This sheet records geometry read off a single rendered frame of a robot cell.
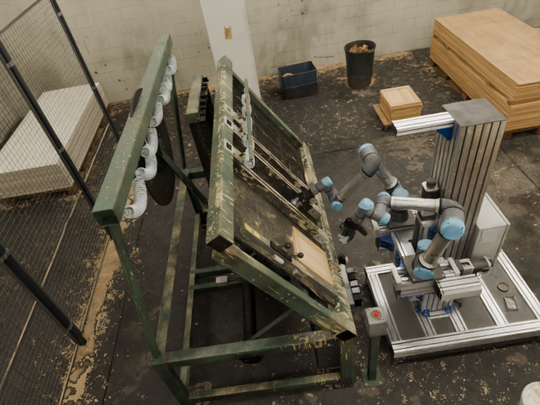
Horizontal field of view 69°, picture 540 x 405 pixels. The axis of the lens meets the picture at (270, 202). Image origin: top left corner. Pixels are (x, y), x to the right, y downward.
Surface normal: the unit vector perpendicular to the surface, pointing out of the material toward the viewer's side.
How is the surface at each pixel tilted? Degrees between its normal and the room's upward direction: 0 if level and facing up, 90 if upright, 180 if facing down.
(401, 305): 0
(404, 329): 0
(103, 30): 90
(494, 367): 0
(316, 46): 90
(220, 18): 90
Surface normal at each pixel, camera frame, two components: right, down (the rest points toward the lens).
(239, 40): 0.09, 0.66
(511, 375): -0.14, -0.73
